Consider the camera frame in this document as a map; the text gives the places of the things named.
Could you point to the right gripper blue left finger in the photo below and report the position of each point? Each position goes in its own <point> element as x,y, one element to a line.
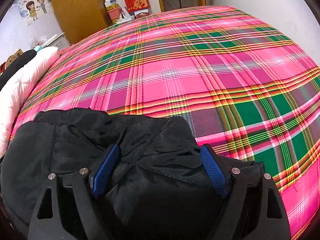
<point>102,169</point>

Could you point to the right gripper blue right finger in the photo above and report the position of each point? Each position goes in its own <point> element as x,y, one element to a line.
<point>214,172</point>

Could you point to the black padded jacket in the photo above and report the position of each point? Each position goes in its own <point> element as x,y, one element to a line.
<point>83,174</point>

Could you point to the pink green plaid bedsheet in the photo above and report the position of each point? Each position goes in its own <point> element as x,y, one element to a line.
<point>244,87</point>

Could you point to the white folded quilt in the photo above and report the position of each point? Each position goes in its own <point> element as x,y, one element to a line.
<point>18,88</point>

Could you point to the black pillow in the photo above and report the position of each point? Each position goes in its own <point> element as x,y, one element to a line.
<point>16,65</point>

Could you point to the wooden wardrobe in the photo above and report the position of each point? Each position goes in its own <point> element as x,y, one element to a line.
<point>79,19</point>

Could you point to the red gift box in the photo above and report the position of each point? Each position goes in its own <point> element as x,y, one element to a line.
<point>136,5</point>

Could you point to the cartoon couple wall sticker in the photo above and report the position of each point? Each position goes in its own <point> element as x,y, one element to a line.
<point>32,10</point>

